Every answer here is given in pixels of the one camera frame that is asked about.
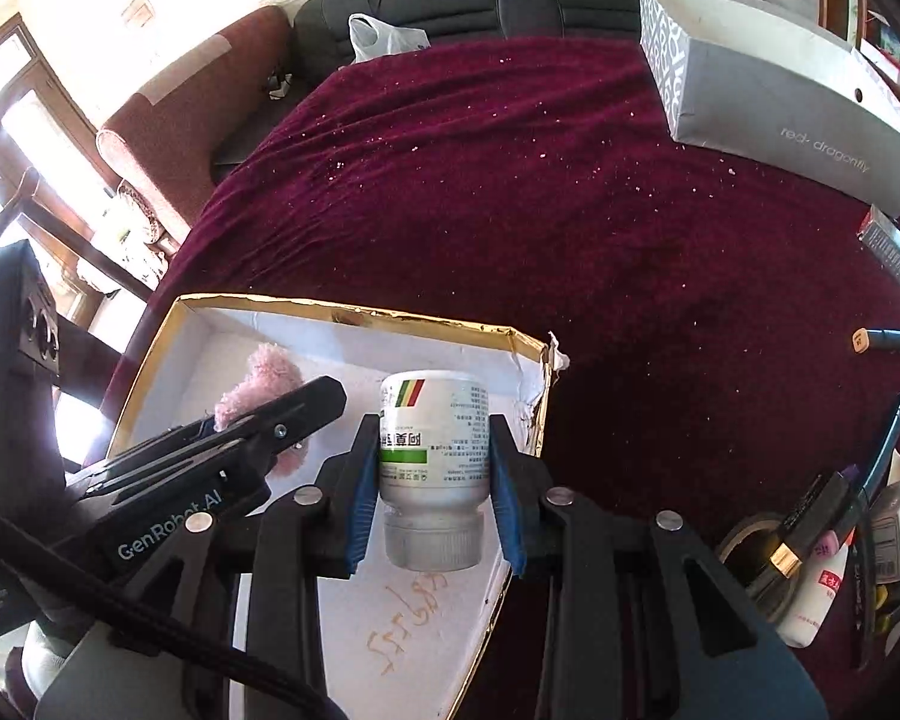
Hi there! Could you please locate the tape roll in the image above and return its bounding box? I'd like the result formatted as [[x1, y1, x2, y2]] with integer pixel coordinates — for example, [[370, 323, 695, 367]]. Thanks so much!
[[717, 512, 797, 624]]

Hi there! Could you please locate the white gold-edged cardboard tray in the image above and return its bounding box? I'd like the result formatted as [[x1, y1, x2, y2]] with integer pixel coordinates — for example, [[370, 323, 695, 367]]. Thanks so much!
[[106, 292, 564, 720]]

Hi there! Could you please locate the white tube red label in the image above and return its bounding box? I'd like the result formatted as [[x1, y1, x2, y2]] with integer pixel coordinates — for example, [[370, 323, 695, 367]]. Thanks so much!
[[777, 532, 848, 649]]

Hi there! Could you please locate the small white carton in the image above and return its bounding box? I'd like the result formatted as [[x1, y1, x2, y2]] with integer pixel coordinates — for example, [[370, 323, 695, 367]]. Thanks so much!
[[871, 480, 900, 583]]

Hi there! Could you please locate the dark red bed cover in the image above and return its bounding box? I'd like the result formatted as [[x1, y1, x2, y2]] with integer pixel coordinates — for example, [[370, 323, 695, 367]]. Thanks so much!
[[97, 34, 900, 717]]

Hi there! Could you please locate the pink fluffy toy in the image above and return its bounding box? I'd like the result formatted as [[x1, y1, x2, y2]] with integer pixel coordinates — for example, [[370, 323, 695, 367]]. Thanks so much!
[[212, 341, 312, 478]]

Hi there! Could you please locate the white medicine bottle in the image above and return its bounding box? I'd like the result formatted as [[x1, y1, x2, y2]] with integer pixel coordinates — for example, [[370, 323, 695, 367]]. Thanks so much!
[[379, 371, 489, 572]]

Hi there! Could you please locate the blue pen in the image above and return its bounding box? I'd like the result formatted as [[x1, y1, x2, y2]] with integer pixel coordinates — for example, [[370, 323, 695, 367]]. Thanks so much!
[[855, 392, 900, 507]]

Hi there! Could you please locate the black braided cable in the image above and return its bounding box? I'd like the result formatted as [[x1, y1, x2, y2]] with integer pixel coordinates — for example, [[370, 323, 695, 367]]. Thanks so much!
[[0, 492, 348, 720]]

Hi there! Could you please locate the small barcode carton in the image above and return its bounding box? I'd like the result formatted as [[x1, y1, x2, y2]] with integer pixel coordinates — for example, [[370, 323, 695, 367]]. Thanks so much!
[[857, 205, 900, 286]]

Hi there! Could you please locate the grey shoe box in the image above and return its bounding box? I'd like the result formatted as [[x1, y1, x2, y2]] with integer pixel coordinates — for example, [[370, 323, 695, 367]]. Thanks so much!
[[639, 0, 900, 218]]

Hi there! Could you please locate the black marker yellow cap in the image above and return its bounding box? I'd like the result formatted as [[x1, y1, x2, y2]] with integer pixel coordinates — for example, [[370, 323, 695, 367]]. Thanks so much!
[[850, 328, 900, 355]]

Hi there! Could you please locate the white plastic bag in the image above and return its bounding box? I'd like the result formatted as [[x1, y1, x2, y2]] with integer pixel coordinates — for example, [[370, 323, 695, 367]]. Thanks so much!
[[347, 13, 430, 64]]

